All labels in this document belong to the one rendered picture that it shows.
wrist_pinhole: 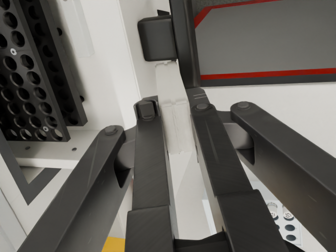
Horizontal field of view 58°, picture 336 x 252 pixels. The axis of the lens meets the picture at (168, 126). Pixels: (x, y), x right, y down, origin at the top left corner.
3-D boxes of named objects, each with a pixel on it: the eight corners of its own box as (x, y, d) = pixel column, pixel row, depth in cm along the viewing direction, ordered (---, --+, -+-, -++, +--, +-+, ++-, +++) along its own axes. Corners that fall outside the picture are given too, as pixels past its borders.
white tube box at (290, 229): (297, 180, 40) (299, 200, 37) (301, 225, 44) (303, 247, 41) (206, 181, 45) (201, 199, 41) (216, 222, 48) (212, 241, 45)
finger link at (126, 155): (169, 163, 14) (107, 174, 14) (163, 116, 19) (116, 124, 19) (164, 137, 14) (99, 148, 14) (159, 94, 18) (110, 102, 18)
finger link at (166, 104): (182, 154, 16) (168, 156, 16) (172, 100, 22) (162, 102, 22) (173, 103, 15) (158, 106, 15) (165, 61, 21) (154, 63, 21)
